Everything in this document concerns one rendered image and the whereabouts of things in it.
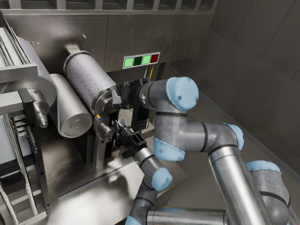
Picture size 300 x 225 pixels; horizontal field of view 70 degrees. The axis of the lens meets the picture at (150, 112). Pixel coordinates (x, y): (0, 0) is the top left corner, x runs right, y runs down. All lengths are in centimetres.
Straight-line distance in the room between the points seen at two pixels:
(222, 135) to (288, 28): 220
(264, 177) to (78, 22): 87
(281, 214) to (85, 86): 71
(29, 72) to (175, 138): 38
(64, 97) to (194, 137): 52
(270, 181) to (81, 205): 67
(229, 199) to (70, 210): 64
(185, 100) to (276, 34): 228
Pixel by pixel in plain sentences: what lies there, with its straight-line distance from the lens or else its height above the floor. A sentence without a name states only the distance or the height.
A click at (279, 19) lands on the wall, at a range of 270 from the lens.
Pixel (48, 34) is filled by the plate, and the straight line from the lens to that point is 97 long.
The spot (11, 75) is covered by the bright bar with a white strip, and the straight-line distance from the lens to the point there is 60.
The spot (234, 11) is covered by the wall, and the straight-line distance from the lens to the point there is 296.
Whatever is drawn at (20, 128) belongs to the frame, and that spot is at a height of 137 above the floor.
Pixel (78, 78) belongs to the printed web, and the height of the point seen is 128.
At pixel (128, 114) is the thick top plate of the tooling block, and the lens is 110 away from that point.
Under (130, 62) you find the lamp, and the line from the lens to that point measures 121.
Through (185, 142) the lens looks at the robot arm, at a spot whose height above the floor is 142.
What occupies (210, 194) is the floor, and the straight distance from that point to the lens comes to 227.
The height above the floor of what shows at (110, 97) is 129.
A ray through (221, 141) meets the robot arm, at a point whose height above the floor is 143.
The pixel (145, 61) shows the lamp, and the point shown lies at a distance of 128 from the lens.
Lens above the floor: 177
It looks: 40 degrees down
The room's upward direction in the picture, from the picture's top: 17 degrees clockwise
